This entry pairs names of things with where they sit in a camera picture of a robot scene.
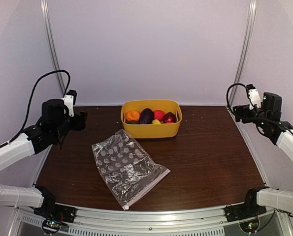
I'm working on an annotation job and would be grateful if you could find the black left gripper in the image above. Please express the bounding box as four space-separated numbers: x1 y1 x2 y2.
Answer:
53 111 88 141

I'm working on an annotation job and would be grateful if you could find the green toy lime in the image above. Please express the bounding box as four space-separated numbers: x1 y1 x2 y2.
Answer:
126 120 139 124

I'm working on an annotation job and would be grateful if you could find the yellow plastic basket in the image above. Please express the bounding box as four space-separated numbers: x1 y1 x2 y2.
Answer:
120 100 183 139

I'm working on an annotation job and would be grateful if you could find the purple toy eggplant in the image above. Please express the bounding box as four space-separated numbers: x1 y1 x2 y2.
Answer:
139 108 154 124

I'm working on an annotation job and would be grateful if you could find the clear zip top bag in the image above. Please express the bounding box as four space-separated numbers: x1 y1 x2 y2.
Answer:
92 129 170 210

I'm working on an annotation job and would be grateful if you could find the dark red toy apple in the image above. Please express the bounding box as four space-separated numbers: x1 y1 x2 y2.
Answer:
163 112 176 123

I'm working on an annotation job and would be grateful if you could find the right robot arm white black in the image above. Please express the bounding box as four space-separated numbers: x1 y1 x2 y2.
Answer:
226 92 293 217

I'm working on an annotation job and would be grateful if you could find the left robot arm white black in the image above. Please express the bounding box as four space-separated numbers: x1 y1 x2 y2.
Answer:
0 95 88 218

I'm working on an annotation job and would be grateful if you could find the orange toy fruit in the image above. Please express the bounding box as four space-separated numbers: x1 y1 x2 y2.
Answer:
126 110 140 121

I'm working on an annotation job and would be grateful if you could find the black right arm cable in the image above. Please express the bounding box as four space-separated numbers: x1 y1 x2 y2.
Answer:
226 83 250 118

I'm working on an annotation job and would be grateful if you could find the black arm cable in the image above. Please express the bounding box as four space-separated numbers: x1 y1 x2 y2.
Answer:
226 83 250 118
5 69 71 145

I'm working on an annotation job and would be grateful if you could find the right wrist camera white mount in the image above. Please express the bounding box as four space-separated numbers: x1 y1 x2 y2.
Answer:
246 84 261 110

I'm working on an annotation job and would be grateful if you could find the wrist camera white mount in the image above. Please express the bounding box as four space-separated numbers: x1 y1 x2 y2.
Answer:
62 89 77 117
246 84 261 110

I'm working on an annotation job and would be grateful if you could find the right aluminium frame post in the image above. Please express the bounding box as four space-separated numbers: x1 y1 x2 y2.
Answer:
231 0 258 106

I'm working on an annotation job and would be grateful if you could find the aluminium frame post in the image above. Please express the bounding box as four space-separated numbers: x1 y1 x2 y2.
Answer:
231 0 258 106
39 0 68 96

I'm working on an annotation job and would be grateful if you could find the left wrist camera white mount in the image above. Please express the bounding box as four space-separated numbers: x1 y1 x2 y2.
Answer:
62 89 77 117

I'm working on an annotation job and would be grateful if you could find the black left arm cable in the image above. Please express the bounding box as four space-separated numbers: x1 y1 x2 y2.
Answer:
5 69 71 145

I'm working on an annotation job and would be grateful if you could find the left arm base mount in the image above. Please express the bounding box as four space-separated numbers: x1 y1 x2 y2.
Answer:
31 203 76 236

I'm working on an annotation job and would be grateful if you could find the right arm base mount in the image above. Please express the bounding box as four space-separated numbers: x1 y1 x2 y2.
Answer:
224 203 267 235

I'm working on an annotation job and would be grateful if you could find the front aluminium rail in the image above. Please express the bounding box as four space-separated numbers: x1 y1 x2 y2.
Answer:
13 201 292 236

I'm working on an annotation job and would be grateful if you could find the left aluminium frame post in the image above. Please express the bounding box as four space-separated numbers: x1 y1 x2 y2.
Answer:
39 0 68 96

